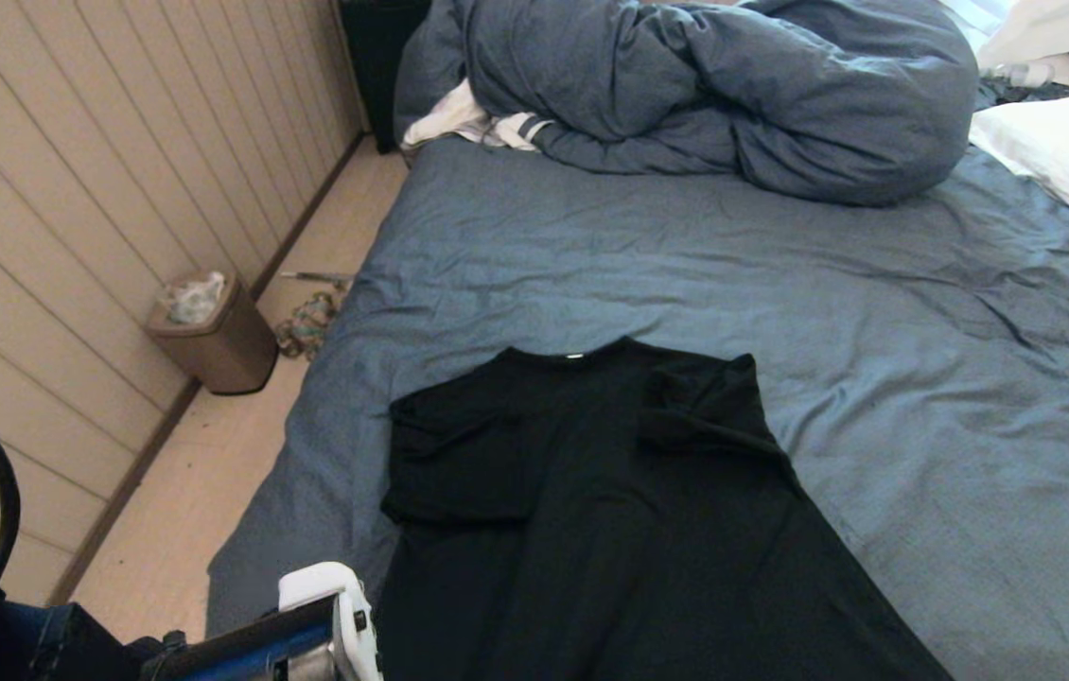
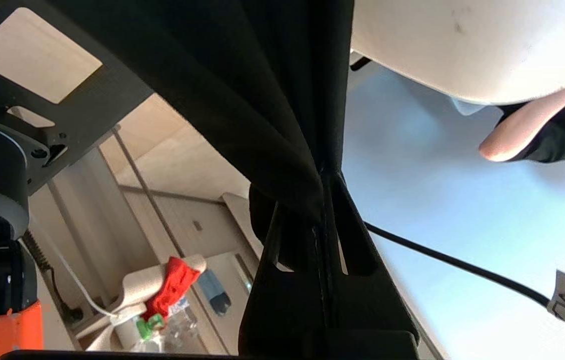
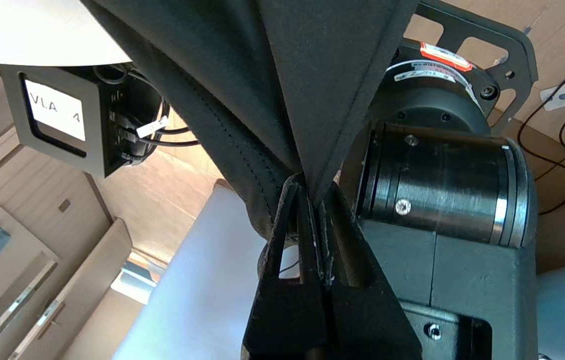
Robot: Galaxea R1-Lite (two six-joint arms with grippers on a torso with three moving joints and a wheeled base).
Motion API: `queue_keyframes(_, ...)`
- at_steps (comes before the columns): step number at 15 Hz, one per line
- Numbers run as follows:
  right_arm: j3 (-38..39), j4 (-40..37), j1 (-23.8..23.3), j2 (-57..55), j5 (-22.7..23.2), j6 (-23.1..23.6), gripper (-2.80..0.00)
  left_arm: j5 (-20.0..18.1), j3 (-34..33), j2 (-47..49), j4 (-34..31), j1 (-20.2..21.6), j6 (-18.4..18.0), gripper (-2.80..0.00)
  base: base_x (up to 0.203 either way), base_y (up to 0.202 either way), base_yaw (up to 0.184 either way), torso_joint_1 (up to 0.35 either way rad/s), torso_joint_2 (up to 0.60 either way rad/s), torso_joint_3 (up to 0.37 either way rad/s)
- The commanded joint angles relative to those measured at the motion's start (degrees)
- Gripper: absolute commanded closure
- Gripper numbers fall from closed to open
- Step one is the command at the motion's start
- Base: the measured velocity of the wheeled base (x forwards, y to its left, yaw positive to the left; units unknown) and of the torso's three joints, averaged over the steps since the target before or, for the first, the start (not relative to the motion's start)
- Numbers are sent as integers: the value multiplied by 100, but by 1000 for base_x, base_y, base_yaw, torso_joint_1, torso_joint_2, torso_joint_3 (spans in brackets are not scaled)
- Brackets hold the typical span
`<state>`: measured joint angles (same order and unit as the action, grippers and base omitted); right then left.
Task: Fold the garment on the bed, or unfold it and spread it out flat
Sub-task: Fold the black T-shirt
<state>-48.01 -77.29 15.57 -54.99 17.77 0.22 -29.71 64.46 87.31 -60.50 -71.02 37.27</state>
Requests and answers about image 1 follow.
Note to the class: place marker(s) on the white striped garment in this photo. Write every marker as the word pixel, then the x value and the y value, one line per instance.
pixel 454 118

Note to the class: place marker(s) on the black t-shirt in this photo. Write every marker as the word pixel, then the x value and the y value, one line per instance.
pixel 610 549

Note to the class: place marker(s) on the blue bed sheet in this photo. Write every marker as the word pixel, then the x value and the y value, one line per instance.
pixel 922 331

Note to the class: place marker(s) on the small clutter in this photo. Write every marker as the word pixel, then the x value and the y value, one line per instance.
pixel 306 326

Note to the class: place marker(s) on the black bedside cabinet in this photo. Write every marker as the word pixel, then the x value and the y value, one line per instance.
pixel 378 66

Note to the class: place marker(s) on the crumpled blue duvet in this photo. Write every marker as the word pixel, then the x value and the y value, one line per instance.
pixel 733 85

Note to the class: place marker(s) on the brown trash bin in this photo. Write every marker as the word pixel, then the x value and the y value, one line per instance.
pixel 227 355

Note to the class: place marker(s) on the thin metal rod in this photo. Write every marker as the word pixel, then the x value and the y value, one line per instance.
pixel 317 278

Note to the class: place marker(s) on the white plastic bin bag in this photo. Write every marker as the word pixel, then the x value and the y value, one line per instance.
pixel 194 298

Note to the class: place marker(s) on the dark patterned cloth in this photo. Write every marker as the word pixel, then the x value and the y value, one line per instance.
pixel 1026 93

